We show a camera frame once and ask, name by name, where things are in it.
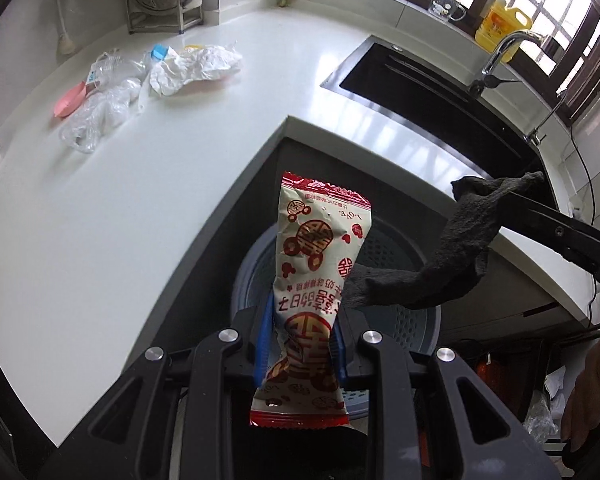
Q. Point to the yellow detergent bottle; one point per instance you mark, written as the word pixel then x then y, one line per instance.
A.
pixel 500 25

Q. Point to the thin steel water tap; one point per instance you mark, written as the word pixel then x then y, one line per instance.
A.
pixel 547 117

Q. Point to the person's right hand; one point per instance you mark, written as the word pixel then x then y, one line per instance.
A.
pixel 590 390

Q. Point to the dark grey sock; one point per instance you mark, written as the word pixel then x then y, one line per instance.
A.
pixel 460 240

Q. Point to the steel dish rack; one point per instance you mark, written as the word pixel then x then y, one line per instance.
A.
pixel 180 17

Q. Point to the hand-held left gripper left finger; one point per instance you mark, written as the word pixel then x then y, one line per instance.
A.
pixel 262 345

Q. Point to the clear crumpled plastic bag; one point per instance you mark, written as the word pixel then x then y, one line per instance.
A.
pixel 97 115

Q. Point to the orange red bag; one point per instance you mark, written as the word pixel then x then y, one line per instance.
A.
pixel 495 377

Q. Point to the chrome kitchen faucet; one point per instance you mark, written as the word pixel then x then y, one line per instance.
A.
pixel 500 47

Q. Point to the white crinkled plastic bag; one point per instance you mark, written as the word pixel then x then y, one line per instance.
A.
pixel 545 410

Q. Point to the red and white snack wrapper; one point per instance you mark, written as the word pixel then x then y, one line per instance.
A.
pixel 310 260

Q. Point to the white hanging brush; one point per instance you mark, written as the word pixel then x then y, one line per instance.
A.
pixel 64 42

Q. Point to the grey perforated waste basket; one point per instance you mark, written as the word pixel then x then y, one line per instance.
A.
pixel 405 320

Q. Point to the glass mug with print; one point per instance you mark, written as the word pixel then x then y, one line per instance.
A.
pixel 446 6

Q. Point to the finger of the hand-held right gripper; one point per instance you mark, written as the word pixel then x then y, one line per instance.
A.
pixel 570 227
pixel 565 247

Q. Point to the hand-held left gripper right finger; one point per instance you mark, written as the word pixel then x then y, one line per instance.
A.
pixel 338 355

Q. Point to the black kitchen sink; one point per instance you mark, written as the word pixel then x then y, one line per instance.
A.
pixel 430 95

